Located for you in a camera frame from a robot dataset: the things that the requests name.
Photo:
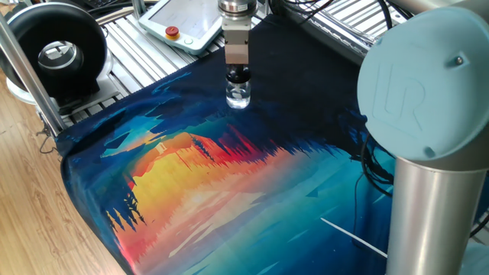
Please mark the colourful sunset print cloth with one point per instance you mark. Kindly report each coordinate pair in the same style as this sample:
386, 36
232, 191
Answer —
229, 191

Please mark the black knobbed jar lid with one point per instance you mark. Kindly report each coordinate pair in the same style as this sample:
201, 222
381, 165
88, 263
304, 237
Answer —
238, 77

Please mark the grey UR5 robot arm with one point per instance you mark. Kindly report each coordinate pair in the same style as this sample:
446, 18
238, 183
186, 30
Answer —
424, 114

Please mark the aluminium rail with screws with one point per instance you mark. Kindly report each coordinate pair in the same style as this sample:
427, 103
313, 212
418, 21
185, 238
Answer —
332, 38

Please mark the clear glass jar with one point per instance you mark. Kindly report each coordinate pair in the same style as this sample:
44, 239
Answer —
238, 97

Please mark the aluminium frame post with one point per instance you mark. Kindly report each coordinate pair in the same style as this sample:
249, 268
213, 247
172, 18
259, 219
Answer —
34, 82

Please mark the silver Schunk gripper body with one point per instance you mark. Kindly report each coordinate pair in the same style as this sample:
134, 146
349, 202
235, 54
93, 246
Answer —
237, 46

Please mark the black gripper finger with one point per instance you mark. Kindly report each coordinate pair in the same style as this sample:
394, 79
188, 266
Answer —
244, 69
232, 69

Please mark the white teach pendant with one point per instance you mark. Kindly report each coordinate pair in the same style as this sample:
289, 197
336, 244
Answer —
179, 26

